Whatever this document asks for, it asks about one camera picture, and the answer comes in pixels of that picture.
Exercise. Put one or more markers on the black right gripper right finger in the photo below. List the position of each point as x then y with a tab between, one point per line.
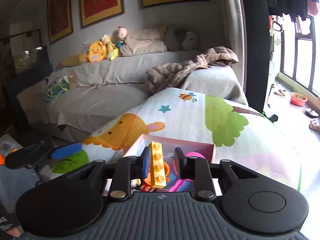
203	184

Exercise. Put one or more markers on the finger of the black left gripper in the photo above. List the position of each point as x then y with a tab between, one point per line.
65	151

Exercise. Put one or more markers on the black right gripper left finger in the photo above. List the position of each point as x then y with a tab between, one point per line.
128	169

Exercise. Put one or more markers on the yellow building brick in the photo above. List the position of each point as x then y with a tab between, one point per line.
156	160

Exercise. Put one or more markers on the orange plastic toy cup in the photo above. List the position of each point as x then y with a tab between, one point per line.
160	177

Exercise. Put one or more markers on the pink cardboard box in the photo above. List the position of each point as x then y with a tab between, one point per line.
168	147

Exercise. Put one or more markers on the grey covered sofa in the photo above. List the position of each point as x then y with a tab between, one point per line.
106	90

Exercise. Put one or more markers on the cartoon animal play mat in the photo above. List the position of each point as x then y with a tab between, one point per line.
238	133

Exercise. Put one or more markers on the green knitted cloth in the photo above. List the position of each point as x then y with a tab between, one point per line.
59	86

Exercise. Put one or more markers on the brown puffer jacket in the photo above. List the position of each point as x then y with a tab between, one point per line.
174	75

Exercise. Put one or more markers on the black fish tank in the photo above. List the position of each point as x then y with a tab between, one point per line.
22	52

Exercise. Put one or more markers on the yellow tiger plush toy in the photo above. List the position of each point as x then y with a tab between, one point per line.
97	52

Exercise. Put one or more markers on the yellow duck plush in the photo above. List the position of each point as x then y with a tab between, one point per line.
112	51

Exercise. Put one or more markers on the red plastic basin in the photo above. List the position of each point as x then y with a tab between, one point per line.
298	99

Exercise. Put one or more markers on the grey plush toy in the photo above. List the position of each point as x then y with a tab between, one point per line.
177	39

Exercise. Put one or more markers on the beige pillow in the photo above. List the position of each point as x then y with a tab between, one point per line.
145	41

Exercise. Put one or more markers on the pink head doll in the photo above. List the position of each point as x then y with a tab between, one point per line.
122	34

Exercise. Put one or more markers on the left red framed picture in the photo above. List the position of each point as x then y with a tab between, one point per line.
59	17

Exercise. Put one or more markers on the middle red framed picture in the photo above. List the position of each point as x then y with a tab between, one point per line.
93	11

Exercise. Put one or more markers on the dark curtain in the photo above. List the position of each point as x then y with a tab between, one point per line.
258	51

